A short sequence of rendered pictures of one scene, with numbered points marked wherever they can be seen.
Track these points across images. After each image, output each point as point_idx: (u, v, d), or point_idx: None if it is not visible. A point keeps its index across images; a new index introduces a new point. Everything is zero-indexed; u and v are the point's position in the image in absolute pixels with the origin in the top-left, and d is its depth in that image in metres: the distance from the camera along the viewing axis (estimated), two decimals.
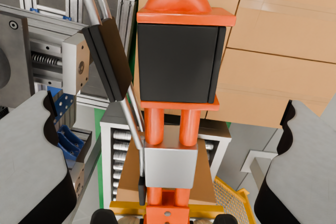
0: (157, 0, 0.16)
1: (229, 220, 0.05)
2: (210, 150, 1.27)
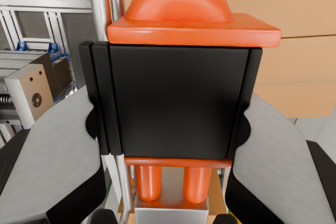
0: (143, 5, 0.09)
1: (229, 220, 0.05)
2: None
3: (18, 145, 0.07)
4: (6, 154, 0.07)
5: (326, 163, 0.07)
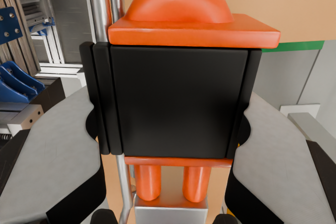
0: (144, 6, 0.09)
1: (229, 220, 0.05)
2: None
3: (18, 145, 0.07)
4: (6, 154, 0.07)
5: (326, 163, 0.07)
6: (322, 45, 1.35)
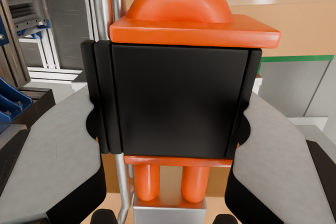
0: (145, 5, 0.09)
1: (229, 220, 0.05)
2: None
3: (18, 145, 0.07)
4: (7, 154, 0.07)
5: (326, 163, 0.07)
6: (333, 56, 1.29)
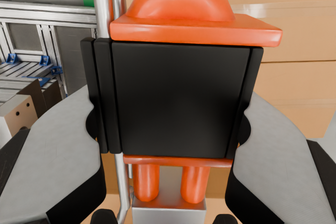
0: (146, 2, 0.09)
1: (229, 220, 0.05)
2: None
3: (18, 145, 0.07)
4: (6, 154, 0.07)
5: (326, 163, 0.07)
6: None
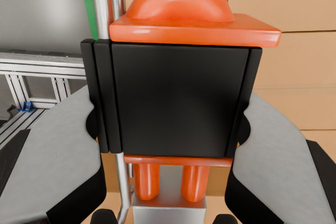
0: (145, 4, 0.09)
1: (229, 220, 0.05)
2: None
3: (18, 145, 0.07)
4: (7, 154, 0.07)
5: (326, 163, 0.07)
6: None
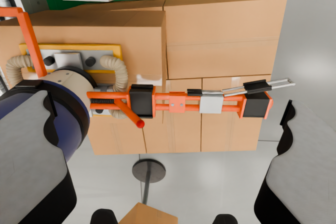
0: (271, 100, 0.62)
1: (229, 220, 0.05)
2: None
3: None
4: None
5: None
6: None
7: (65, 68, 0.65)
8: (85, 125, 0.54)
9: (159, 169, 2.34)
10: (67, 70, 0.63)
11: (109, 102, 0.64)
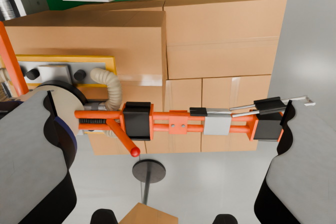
0: None
1: (229, 220, 0.05)
2: None
3: None
4: None
5: None
6: None
7: (51, 83, 0.57)
8: (70, 153, 0.46)
9: (159, 169, 2.34)
10: (53, 86, 0.56)
11: (101, 123, 0.56)
